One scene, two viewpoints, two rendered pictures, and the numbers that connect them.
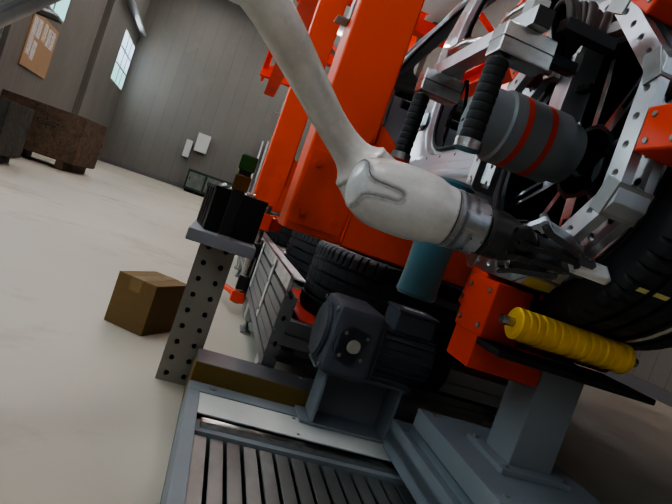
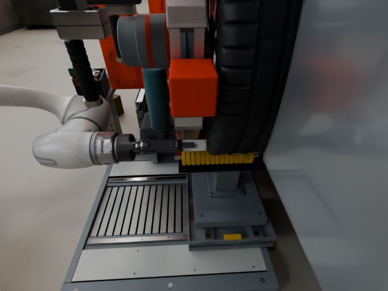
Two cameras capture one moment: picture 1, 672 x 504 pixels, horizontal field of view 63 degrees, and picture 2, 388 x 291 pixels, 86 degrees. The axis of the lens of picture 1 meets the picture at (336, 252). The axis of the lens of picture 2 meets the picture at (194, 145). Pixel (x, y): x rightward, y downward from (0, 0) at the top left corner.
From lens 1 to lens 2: 0.77 m
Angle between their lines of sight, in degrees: 37
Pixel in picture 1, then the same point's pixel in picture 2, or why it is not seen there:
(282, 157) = not seen: outside the picture
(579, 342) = (217, 160)
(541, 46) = (87, 22)
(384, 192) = (45, 161)
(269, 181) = (153, 9)
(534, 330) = (189, 162)
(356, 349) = not seen: hidden behind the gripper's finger
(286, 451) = (142, 183)
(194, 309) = not seen: hidden behind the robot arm
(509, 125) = (137, 52)
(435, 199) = (71, 158)
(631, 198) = (187, 121)
